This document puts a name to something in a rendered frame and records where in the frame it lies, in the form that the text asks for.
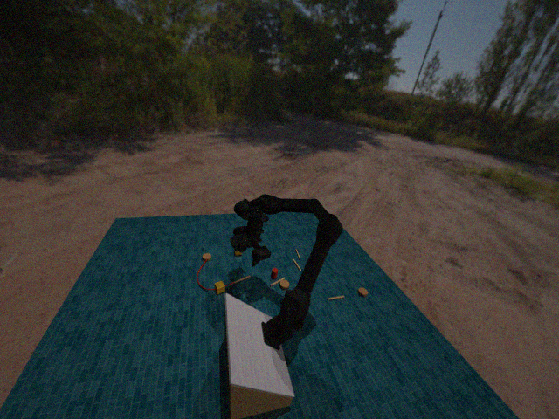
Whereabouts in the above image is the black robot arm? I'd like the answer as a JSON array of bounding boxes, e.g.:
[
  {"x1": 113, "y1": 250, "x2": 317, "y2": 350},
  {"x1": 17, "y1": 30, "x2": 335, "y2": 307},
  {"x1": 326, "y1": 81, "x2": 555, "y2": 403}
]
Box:
[{"x1": 230, "y1": 194, "x2": 343, "y2": 350}]

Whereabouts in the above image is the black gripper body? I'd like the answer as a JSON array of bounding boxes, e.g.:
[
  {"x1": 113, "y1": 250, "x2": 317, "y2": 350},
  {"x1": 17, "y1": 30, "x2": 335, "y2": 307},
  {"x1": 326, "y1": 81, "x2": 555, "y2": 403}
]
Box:
[{"x1": 233, "y1": 226, "x2": 271, "y2": 261}]

